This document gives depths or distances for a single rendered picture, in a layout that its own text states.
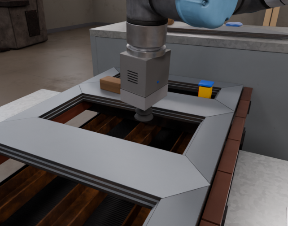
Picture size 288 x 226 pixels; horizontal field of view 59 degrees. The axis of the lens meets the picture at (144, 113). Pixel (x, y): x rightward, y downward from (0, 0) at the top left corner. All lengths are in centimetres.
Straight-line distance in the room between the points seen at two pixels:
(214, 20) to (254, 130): 115
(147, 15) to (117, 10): 930
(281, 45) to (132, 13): 96
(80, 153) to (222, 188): 40
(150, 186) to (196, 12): 42
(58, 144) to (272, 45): 101
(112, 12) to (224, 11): 954
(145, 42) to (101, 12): 972
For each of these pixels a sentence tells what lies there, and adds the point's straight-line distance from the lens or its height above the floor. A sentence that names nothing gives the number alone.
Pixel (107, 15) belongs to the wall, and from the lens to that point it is 1003.
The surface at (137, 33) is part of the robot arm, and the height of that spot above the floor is 120.
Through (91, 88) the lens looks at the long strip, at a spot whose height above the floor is 85.
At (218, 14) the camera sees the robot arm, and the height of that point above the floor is 124.
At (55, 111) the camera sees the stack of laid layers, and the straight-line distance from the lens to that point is 106.
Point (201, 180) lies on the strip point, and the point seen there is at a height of 85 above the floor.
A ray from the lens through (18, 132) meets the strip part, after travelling 94.
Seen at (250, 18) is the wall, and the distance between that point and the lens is 817.
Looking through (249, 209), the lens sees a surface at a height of 68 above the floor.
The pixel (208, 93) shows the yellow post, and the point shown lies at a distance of 118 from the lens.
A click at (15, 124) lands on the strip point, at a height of 85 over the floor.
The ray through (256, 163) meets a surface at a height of 68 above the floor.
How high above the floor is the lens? 127
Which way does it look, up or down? 26 degrees down
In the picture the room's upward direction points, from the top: straight up
